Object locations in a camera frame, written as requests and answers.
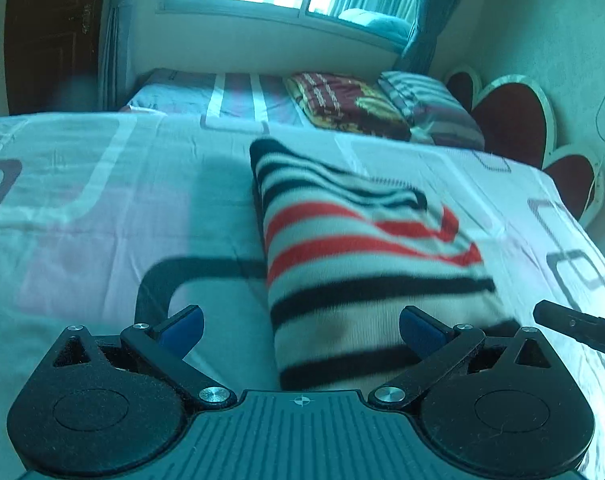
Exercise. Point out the red heart shaped headboard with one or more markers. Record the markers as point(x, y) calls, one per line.
point(518, 122)

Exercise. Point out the teal curtain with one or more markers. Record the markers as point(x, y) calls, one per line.
point(113, 64)
point(431, 19)

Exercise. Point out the teal curtain left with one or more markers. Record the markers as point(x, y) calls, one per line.
point(113, 64)

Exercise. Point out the striped grey pillow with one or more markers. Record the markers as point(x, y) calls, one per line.
point(433, 114)

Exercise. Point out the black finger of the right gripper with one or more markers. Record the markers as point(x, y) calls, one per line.
point(584, 328)

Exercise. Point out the red yellow folded blanket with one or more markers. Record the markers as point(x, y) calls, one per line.
point(347, 104)

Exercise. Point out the striped bed sheet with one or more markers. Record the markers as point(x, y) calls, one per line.
point(263, 98)

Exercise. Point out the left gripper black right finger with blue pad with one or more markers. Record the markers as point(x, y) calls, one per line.
point(442, 350)

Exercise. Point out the white patterned bed quilt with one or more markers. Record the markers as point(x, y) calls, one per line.
point(107, 220)

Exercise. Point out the red black striped knit sweater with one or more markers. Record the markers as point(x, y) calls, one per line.
point(345, 255)

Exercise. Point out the teal cloth on sill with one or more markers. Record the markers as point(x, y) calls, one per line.
point(379, 24)

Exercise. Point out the dark wooden door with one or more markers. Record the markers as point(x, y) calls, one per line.
point(51, 55)

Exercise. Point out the teal curtain right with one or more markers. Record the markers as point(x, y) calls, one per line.
point(431, 19)

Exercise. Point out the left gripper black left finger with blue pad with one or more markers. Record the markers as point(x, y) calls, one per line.
point(160, 351)

